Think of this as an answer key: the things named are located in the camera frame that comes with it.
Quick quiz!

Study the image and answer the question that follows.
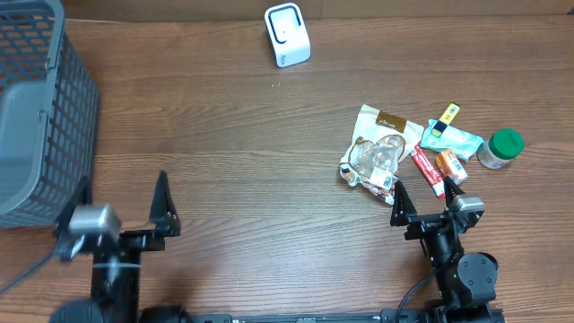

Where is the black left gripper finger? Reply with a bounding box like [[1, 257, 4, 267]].
[[149, 170, 181, 236], [54, 176, 92, 237]]

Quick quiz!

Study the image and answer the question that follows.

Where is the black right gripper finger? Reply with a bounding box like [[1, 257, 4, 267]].
[[390, 180, 417, 227], [443, 176, 464, 207]]

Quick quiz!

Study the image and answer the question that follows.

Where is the red snack stick packet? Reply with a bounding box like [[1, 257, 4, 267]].
[[410, 144, 445, 199]]

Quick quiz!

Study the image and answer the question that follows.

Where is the orange tissue pack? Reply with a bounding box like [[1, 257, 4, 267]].
[[435, 149, 468, 185]]

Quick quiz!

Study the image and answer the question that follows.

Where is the teal tissue pack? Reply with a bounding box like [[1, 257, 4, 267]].
[[420, 119, 484, 162]]

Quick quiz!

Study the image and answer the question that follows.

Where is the instant noodle cup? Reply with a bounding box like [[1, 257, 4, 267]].
[[477, 128, 525, 169]]

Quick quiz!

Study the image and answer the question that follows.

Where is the brown snack pouch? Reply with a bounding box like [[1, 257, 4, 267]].
[[339, 104, 424, 205]]

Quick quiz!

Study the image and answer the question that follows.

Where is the yellow highlighter marker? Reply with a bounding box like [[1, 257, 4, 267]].
[[431, 102, 460, 137]]

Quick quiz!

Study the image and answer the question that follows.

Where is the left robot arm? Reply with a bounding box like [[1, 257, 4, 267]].
[[49, 170, 191, 323]]

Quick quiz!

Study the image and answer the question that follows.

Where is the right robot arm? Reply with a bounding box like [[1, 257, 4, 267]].
[[381, 178, 505, 323]]

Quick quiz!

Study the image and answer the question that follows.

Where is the white barcode scanner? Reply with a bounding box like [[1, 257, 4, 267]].
[[264, 3, 311, 68]]

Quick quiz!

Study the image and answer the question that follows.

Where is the grey plastic mesh basket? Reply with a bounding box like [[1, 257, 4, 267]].
[[1, 0, 100, 228]]

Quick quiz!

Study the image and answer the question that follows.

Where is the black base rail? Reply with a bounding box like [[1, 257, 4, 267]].
[[185, 310, 507, 323]]

